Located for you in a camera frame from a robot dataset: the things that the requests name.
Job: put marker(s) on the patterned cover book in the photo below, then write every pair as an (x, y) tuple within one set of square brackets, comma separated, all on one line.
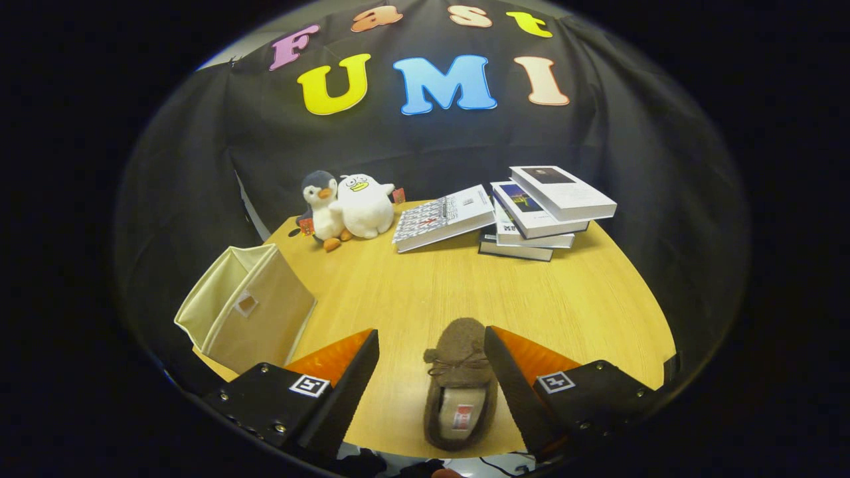
[(441, 219)]

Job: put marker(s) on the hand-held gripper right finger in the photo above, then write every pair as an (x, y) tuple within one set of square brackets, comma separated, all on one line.
[(521, 398)]

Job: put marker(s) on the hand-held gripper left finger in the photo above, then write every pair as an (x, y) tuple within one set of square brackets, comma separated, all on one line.
[(345, 398)]

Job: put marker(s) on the grey white penguin plush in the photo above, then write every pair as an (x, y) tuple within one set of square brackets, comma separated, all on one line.
[(325, 212)]

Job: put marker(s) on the beige fabric storage box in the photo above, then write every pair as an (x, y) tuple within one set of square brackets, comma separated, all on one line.
[(265, 312)]

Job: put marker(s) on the white book dark cover picture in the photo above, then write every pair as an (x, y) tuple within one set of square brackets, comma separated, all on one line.
[(571, 192)]

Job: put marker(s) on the white duck plush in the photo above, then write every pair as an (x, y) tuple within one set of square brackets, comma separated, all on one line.
[(365, 209)]

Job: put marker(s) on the brown fuzzy shoe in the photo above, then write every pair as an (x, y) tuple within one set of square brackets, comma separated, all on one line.
[(458, 345)]

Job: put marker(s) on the white paperback book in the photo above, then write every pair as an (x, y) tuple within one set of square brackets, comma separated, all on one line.
[(531, 240)]

